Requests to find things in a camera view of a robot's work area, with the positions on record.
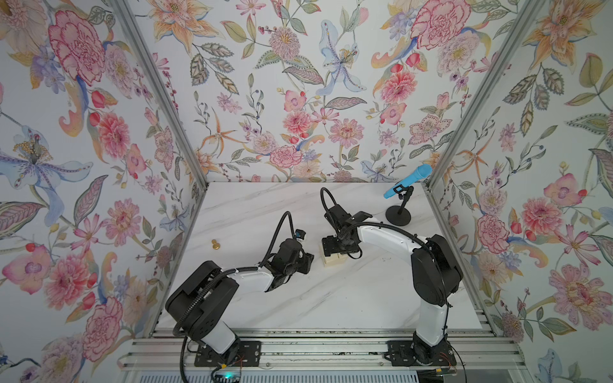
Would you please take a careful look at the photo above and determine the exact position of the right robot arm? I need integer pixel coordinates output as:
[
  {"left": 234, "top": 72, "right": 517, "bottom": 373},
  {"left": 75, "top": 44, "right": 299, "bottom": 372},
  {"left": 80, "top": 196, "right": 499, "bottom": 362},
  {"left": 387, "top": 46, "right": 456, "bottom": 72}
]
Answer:
[{"left": 322, "top": 204, "right": 463, "bottom": 368}]

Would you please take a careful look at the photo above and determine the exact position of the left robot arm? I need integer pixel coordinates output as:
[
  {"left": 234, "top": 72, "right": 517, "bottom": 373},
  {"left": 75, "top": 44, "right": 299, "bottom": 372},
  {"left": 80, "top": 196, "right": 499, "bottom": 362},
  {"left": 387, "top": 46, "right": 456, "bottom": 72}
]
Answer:
[{"left": 165, "top": 239, "right": 314, "bottom": 366}]

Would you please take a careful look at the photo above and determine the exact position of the blue microphone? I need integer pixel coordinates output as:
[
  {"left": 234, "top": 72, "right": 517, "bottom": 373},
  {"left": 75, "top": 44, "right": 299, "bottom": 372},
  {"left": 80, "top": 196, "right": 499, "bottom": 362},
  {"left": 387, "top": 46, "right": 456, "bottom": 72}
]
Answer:
[{"left": 383, "top": 164, "right": 433, "bottom": 199}]

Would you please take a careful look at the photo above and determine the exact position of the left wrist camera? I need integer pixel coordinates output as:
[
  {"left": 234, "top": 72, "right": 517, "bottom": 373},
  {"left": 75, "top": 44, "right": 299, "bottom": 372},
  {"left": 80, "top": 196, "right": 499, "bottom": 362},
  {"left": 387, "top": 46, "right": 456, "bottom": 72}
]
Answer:
[{"left": 294, "top": 229, "right": 306, "bottom": 241}]

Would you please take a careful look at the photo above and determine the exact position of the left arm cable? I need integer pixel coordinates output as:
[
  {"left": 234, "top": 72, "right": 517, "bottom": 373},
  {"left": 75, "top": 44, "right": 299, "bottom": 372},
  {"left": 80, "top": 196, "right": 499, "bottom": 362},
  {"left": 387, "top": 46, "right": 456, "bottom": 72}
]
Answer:
[{"left": 260, "top": 211, "right": 297, "bottom": 267}]

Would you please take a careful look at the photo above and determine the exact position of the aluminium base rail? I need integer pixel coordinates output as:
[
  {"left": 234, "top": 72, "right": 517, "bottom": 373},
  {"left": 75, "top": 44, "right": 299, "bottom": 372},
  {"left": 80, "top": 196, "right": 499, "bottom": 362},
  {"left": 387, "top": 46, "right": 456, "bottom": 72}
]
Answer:
[{"left": 118, "top": 329, "right": 526, "bottom": 371}]

